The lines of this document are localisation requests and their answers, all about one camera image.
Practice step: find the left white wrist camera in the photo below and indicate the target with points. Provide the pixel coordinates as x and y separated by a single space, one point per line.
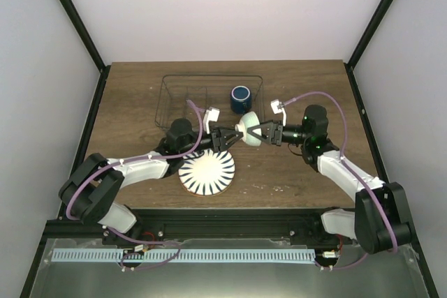
211 115

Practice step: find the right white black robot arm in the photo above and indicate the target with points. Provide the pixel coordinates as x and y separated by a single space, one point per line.
381 219

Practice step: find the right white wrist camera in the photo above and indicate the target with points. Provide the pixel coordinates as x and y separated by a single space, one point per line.
279 108

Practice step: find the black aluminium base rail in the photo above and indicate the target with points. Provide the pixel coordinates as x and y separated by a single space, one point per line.
302 226

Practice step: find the black frame post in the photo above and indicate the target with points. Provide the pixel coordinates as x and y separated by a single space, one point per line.
79 26
368 33

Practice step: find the right black frame post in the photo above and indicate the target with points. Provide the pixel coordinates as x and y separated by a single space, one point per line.
368 33

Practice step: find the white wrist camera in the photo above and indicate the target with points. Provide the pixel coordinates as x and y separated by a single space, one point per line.
279 108
211 115

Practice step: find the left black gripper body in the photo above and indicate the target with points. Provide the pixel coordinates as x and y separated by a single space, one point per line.
216 144

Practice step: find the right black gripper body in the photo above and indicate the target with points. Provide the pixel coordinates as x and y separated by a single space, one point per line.
276 138

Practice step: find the black wire dish rack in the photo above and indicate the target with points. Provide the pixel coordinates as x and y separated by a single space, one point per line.
205 90

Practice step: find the light blue slotted cable duct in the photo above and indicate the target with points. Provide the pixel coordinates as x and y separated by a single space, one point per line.
286 256

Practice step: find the mint green bowl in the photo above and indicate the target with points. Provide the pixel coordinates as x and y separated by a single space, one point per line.
247 121

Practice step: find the left black frame post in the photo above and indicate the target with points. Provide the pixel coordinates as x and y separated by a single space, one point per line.
79 26

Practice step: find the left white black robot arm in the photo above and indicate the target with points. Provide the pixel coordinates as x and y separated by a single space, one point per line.
90 192

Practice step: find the blue striped white plate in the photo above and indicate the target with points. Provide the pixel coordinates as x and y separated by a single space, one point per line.
207 170

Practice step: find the dark blue mug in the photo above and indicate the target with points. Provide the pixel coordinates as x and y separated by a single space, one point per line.
240 99

